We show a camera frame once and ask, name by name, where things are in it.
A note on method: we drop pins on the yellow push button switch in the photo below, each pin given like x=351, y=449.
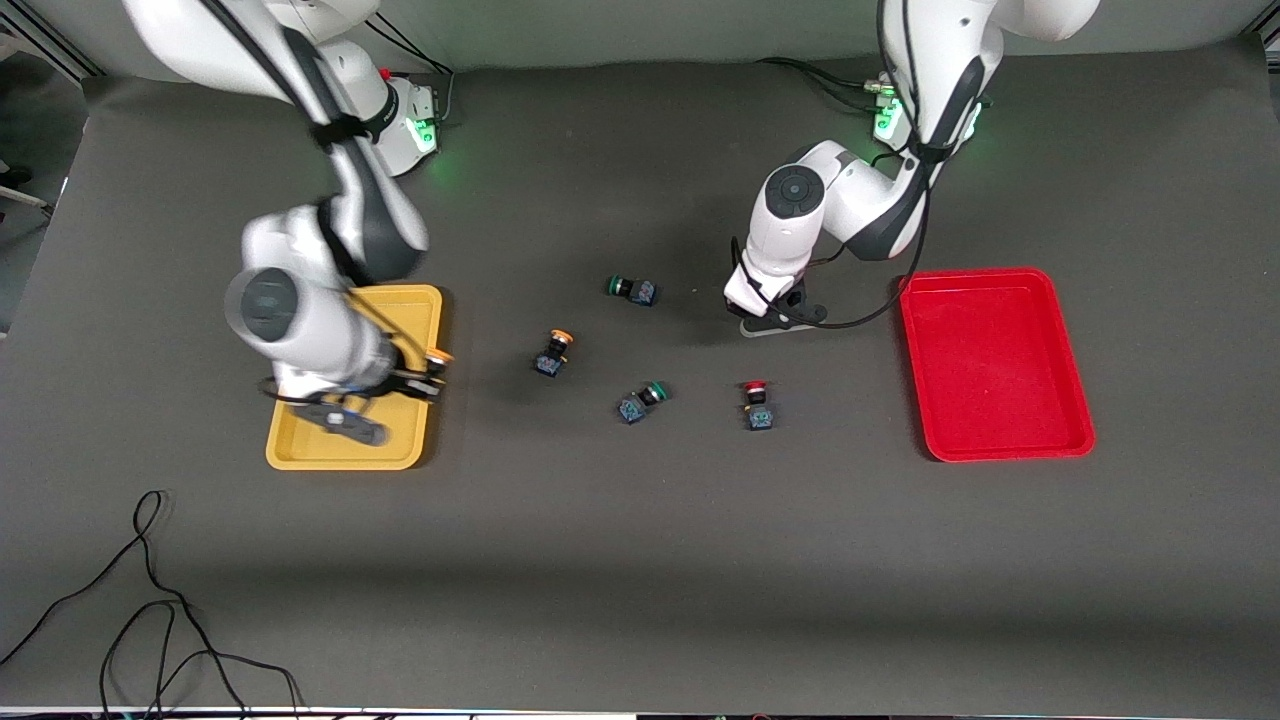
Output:
x=437, y=357
x=553, y=355

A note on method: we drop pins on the red push button switch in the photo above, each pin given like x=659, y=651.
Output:
x=757, y=407

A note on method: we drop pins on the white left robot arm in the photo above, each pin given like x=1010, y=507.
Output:
x=800, y=200

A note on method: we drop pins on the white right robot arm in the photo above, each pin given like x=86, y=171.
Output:
x=300, y=320

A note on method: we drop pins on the yellow plastic tray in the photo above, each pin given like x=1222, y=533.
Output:
x=410, y=330

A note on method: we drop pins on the red plastic tray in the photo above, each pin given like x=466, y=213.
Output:
x=995, y=365

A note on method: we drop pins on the green push button switch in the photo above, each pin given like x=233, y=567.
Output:
x=634, y=290
x=640, y=402

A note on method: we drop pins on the aluminium frame bar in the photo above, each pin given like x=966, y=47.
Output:
x=45, y=50

